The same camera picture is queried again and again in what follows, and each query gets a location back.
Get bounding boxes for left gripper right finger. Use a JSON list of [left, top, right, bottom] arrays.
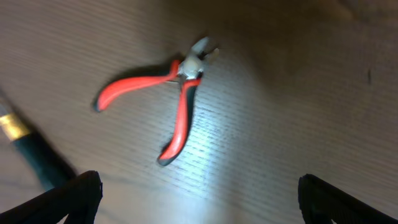
[[298, 174, 397, 224]]

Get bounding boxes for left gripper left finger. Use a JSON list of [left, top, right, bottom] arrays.
[[1, 170, 103, 224]]

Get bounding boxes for red handled cutting pliers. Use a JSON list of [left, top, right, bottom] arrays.
[[93, 36, 218, 166]]

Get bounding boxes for black yellow screwdriver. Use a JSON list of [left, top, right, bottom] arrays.
[[1, 93, 77, 190]]

